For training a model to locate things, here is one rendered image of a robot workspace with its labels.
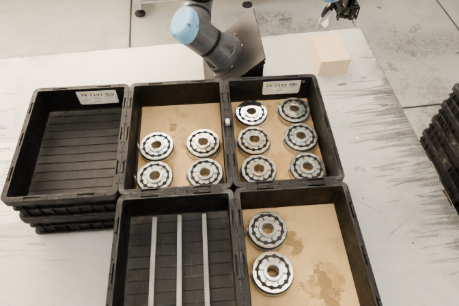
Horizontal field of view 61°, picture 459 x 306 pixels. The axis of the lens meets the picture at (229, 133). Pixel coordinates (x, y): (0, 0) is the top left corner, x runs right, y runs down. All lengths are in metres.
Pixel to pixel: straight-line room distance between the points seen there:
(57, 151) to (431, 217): 1.18
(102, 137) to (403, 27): 2.48
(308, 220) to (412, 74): 1.92
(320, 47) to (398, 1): 1.91
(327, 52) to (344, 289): 0.93
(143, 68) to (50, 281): 0.87
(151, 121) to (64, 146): 0.28
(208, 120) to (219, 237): 0.40
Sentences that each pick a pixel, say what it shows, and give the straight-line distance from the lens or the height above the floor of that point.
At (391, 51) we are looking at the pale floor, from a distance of 2.98.
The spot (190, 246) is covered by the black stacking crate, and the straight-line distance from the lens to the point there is 1.06.
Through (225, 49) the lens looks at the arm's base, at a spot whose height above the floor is 0.90.
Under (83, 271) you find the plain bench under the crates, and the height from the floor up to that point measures 0.70.
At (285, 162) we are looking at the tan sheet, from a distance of 1.19.
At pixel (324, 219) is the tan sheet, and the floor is 0.83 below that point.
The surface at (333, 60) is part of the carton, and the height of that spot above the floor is 0.77.
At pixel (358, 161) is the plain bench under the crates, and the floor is 0.70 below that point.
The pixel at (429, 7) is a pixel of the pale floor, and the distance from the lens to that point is 3.52.
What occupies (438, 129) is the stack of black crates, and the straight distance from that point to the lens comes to 2.08.
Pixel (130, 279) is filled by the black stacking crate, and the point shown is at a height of 0.83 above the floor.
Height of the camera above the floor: 1.82
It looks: 53 degrees down
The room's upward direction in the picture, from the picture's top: straight up
